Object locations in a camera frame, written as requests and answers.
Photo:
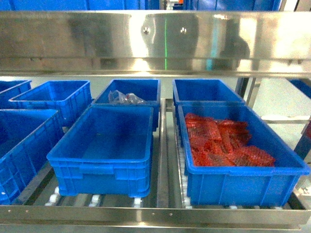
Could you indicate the blue bin with clear bags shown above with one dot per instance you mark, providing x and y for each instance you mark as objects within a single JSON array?
[{"x": 147, "y": 89}]

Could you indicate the empty blue bin rear right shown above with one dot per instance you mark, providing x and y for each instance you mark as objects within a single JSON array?
[{"x": 206, "y": 91}]

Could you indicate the empty blue bin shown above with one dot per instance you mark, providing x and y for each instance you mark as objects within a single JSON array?
[
  {"x": 206, "y": 91},
  {"x": 107, "y": 151}
]

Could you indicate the empty blue bin front centre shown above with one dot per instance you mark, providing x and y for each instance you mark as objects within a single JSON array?
[{"x": 107, "y": 151}]

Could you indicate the blue bin rear left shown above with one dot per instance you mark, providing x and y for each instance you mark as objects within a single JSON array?
[{"x": 69, "y": 98}]

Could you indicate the blue bin front left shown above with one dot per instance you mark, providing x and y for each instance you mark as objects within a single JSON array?
[{"x": 26, "y": 137}]

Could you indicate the blue bin with red wrap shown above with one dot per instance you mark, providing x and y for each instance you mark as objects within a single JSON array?
[{"x": 242, "y": 185}]

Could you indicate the clear plastic bags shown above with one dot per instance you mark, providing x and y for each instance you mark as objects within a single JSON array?
[{"x": 117, "y": 97}]

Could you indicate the red bubble wrap bags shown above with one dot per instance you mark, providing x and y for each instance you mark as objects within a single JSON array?
[{"x": 215, "y": 142}]

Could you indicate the stainless steel flow rack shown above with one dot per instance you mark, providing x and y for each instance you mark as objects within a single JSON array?
[{"x": 160, "y": 44}]

